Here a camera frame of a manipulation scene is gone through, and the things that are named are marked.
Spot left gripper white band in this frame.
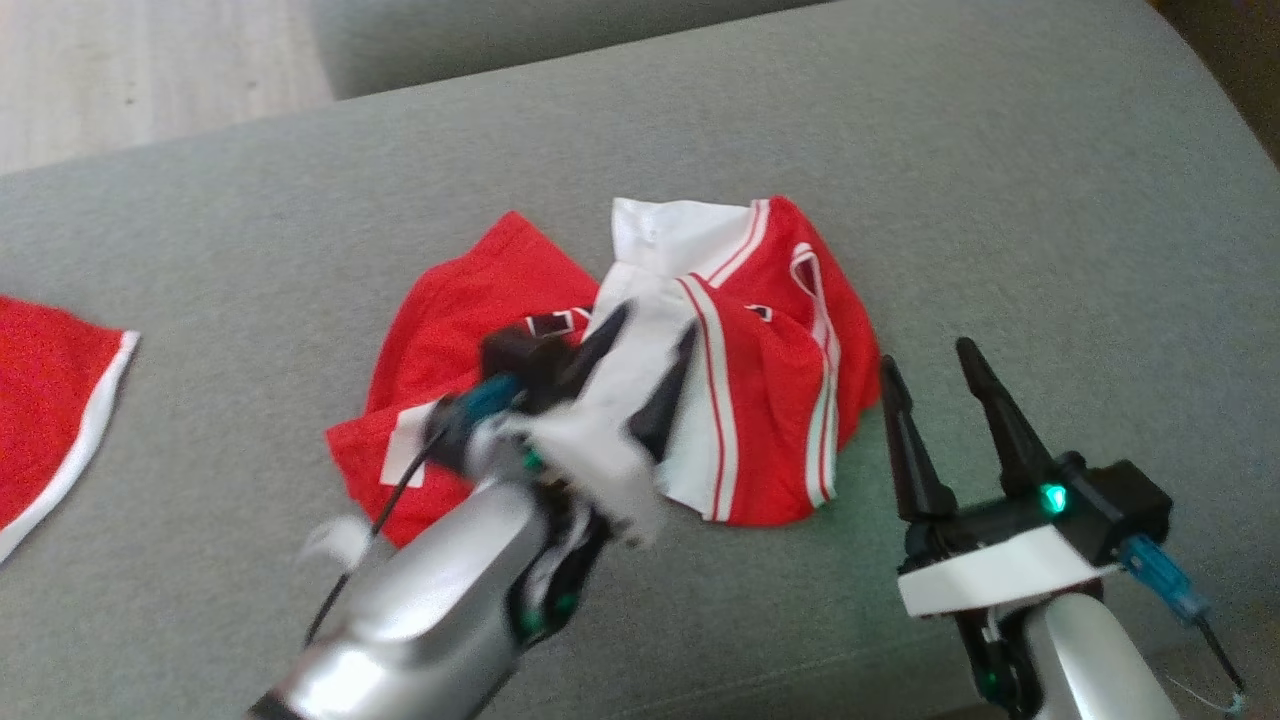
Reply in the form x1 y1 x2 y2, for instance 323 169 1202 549
495 303 698 549

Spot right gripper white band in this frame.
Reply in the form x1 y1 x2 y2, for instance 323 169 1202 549
879 338 1116 617

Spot red and white sports jersey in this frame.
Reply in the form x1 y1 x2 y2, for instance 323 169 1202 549
325 195 881 549

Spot red shorts with white trim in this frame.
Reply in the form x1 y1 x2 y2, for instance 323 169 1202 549
0 295 141 566

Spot teal left camera cable plug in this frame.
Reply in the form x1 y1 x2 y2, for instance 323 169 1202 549
455 377 524 427

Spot blue right camera cable plug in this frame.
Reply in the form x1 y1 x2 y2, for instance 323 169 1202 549
1120 533 1213 623

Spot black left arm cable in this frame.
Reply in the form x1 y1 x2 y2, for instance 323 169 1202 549
303 400 456 646

